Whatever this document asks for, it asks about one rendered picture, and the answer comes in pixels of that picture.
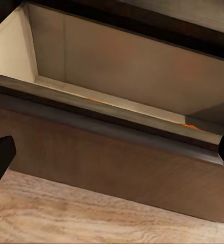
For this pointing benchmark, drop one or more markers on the cabinet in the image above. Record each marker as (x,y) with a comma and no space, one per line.
(124,97)

